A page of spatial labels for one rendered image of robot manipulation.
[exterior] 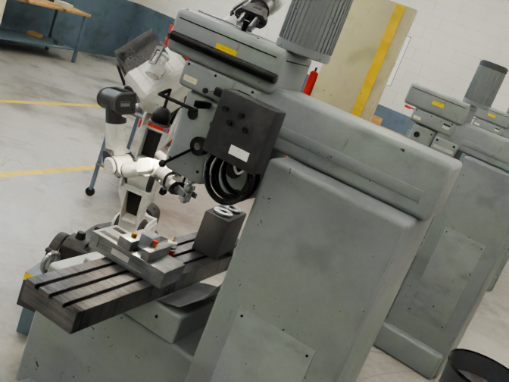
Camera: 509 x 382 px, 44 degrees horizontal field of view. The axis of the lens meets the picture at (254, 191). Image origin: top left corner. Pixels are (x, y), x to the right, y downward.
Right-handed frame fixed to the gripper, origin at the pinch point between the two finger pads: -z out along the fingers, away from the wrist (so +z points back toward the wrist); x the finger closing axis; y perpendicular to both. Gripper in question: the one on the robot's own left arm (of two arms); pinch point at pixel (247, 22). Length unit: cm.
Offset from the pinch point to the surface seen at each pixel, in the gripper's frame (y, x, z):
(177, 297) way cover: -86, -14, -63
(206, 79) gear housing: -14.7, 3.8, -21.8
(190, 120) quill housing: -30.0, 5.2, -28.0
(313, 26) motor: 13.4, -26.3, -9.5
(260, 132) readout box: -1, -28, -52
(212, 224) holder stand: -86, -9, -23
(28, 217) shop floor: -252, 155, 50
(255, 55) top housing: 0.3, -11.4, -18.3
